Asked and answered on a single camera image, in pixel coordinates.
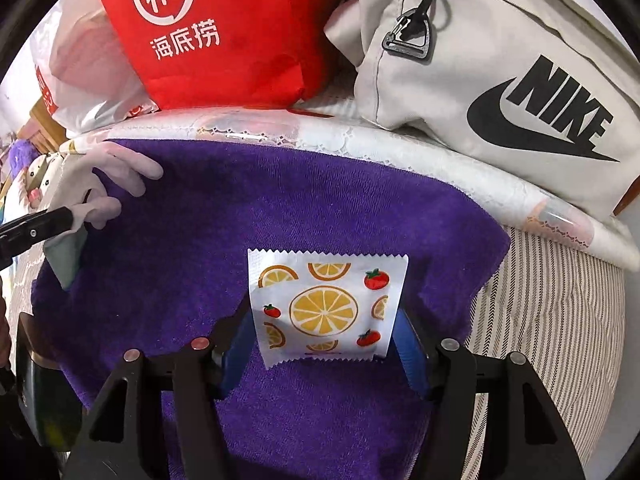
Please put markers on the white plastic shopping bag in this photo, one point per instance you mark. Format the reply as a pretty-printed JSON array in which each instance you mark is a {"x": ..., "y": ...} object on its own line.
[{"x": 85, "y": 75}]

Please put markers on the red paper bag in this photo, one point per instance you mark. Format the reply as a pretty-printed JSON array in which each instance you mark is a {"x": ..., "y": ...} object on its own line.
[{"x": 225, "y": 35}]

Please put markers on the purple plush toy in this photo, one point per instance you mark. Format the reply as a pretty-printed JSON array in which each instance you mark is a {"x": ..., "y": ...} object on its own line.
[{"x": 19, "y": 155}]

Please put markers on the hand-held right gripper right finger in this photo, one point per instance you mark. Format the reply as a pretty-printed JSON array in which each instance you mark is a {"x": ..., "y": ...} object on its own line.
[{"x": 410, "y": 360}]

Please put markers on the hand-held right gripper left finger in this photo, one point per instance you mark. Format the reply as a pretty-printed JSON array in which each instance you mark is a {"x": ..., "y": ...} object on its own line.
[{"x": 240, "y": 355}]

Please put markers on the striped mattress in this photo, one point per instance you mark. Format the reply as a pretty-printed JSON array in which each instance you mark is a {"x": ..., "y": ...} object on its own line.
[{"x": 550, "y": 335}]

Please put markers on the beige backpack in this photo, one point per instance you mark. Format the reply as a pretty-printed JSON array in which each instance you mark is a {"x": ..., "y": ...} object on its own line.
[{"x": 500, "y": 35}]

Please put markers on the purple towel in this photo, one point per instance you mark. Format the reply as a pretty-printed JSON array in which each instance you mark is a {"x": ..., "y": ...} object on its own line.
[{"x": 200, "y": 220}]

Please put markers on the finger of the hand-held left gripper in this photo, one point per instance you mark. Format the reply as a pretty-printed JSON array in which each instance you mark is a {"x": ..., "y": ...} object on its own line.
[{"x": 40, "y": 230}]

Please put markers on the floral print pillow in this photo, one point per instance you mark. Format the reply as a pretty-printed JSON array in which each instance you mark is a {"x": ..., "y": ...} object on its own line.
[{"x": 42, "y": 182}]

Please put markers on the fruit print packet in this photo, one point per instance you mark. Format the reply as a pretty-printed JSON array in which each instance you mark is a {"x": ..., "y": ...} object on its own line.
[{"x": 325, "y": 310}]

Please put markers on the white glove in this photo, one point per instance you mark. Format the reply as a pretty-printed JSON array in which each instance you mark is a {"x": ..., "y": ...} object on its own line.
[{"x": 115, "y": 165}]

